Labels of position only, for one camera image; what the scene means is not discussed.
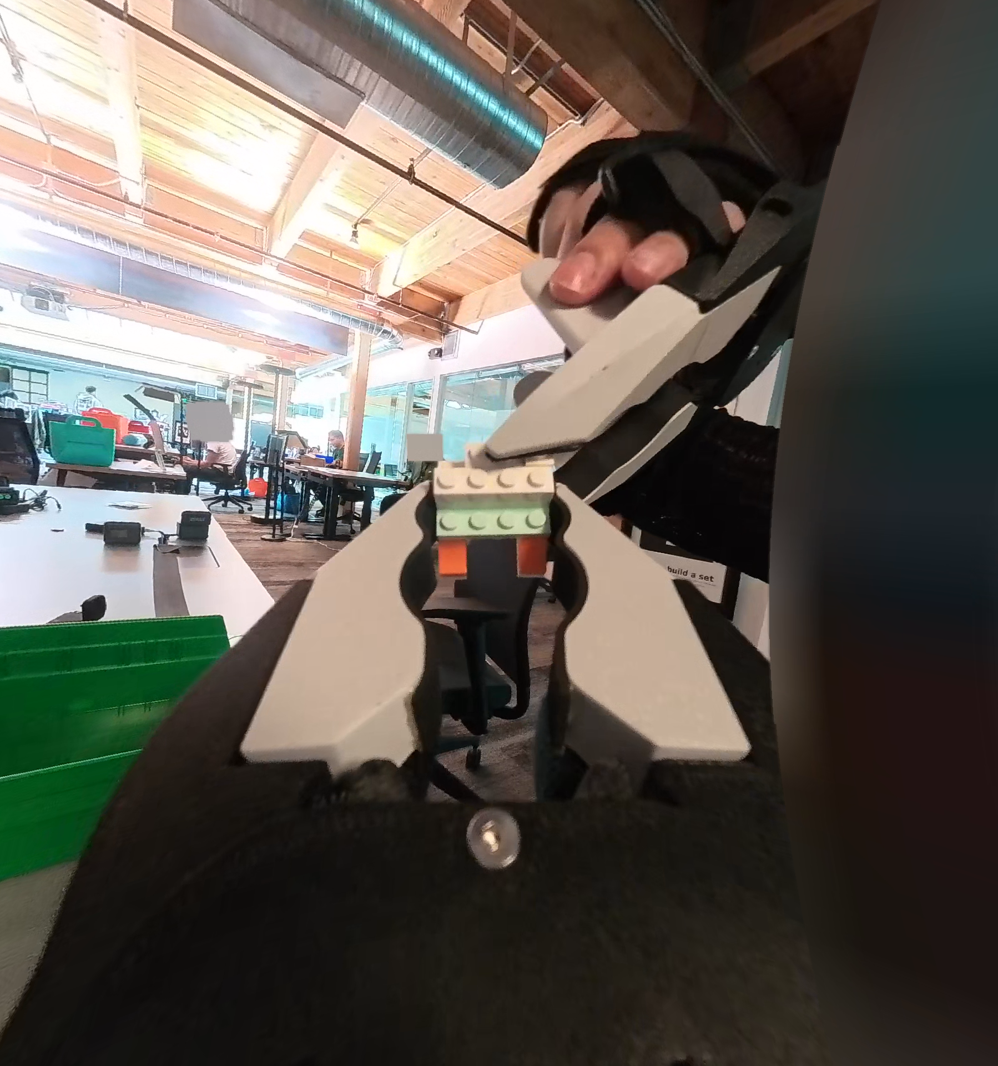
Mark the person's right hand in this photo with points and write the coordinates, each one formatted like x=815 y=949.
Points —
x=599 y=258

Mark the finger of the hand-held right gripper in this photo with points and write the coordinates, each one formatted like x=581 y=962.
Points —
x=649 y=441
x=615 y=375

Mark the black office chair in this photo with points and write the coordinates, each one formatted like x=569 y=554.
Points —
x=466 y=666

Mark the green storage basket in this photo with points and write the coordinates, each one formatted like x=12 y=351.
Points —
x=83 y=441

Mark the wooden office desk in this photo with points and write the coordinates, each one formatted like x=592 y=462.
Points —
x=357 y=479

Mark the lego brick assembly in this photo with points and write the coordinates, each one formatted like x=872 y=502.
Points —
x=491 y=508

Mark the silver ventilation duct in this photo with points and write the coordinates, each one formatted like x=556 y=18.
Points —
x=432 y=75

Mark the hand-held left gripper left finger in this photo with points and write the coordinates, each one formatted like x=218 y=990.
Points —
x=341 y=658

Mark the small black device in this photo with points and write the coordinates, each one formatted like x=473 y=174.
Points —
x=121 y=533
x=1 y=500
x=194 y=526

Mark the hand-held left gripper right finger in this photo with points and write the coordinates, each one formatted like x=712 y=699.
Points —
x=649 y=666

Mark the green plastic bin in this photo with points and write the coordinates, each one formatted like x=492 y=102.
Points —
x=66 y=708

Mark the ceiling projector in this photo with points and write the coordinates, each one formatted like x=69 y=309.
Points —
x=45 y=301

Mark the white printed sign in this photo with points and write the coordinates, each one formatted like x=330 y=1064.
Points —
x=690 y=575

